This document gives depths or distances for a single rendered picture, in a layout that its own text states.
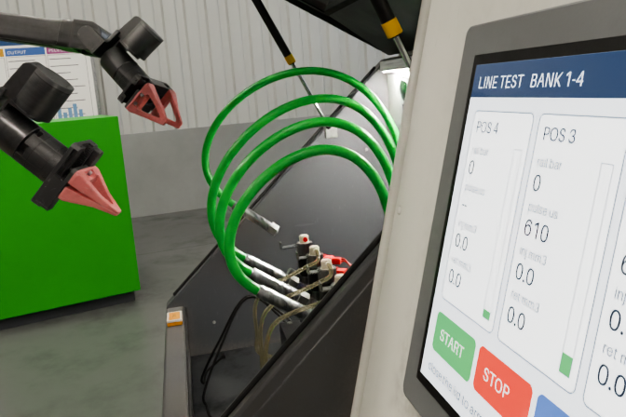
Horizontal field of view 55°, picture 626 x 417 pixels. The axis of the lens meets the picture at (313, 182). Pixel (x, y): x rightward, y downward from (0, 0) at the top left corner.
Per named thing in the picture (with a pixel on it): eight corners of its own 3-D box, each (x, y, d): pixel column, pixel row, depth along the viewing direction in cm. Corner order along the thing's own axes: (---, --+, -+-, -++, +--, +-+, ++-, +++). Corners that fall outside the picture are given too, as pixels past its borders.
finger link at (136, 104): (191, 113, 118) (162, 82, 120) (170, 107, 111) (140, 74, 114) (170, 139, 119) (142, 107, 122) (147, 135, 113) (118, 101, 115)
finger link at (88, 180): (120, 205, 81) (63, 161, 81) (89, 245, 82) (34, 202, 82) (136, 196, 88) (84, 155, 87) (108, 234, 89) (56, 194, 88)
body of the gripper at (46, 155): (83, 151, 80) (38, 116, 80) (40, 209, 82) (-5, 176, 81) (102, 147, 87) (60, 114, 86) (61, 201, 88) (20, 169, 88)
